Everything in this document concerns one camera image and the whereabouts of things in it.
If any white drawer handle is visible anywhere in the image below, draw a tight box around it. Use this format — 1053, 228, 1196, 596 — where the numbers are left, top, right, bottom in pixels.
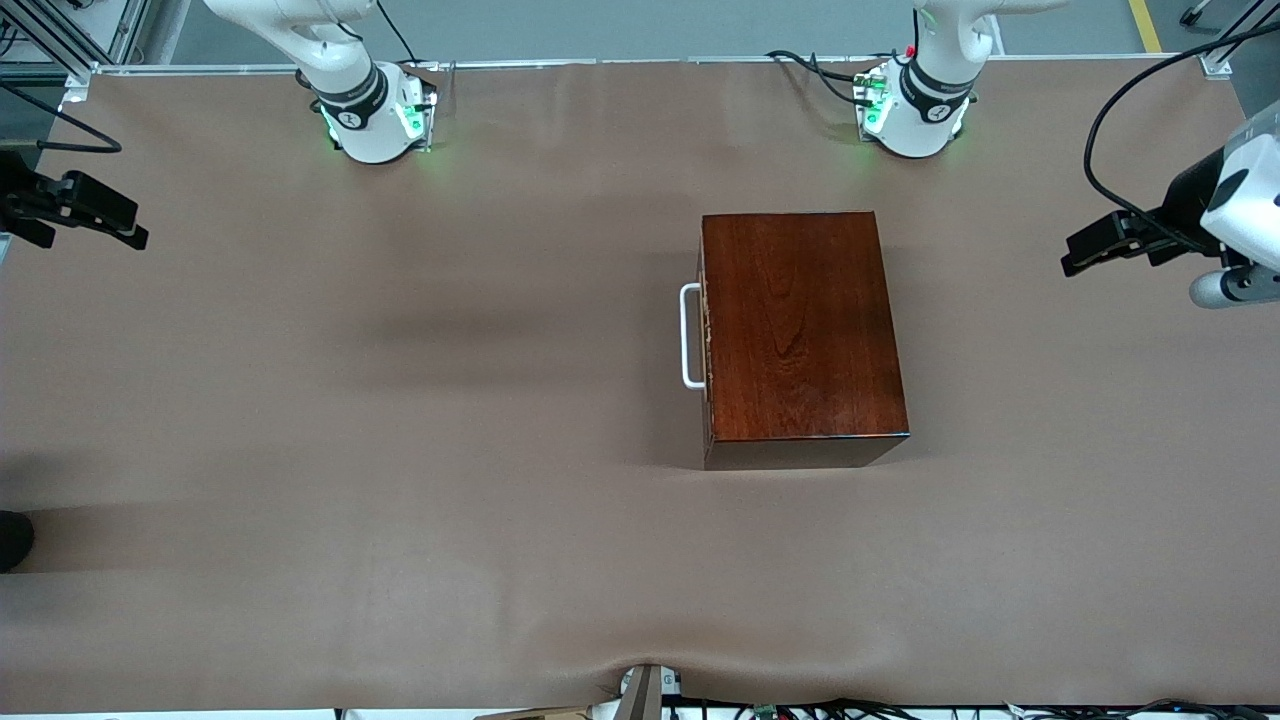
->
679, 283, 707, 391

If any yellow floor tape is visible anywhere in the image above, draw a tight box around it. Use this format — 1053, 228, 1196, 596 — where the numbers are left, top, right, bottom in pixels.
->
1128, 0, 1163, 53

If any black round object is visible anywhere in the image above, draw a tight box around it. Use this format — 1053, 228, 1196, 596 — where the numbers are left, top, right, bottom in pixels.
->
0, 510, 36, 573

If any dark brown wooden cabinet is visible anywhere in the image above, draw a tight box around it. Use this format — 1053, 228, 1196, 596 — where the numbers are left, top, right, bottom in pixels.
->
698, 210, 911, 471

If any brown table mat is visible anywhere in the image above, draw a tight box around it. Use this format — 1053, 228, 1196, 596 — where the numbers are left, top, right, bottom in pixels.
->
0, 55, 1280, 713

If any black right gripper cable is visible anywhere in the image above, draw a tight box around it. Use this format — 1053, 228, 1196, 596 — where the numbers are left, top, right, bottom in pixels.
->
0, 85, 123, 154

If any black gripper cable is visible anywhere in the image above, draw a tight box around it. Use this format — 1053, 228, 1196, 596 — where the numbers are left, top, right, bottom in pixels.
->
1085, 20, 1280, 256
0, 85, 123, 154

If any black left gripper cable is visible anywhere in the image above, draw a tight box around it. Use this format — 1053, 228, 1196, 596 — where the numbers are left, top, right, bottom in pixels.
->
1085, 20, 1280, 256

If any aluminium frame profile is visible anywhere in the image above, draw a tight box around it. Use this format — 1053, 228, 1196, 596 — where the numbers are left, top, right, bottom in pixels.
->
1180, 0, 1280, 79
0, 0, 153, 81

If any black right arm base cable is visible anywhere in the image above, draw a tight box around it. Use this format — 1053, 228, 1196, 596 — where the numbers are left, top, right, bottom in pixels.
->
375, 0, 426, 69

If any black arm base cable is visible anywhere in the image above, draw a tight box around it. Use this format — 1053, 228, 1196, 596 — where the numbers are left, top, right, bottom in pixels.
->
765, 48, 906, 109
375, 0, 426, 69

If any black left arm base cable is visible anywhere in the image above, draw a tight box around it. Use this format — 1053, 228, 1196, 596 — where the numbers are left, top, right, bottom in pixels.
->
765, 48, 906, 109

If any grey camera stand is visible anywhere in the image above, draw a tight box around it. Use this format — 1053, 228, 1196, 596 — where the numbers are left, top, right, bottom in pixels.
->
618, 665, 683, 720

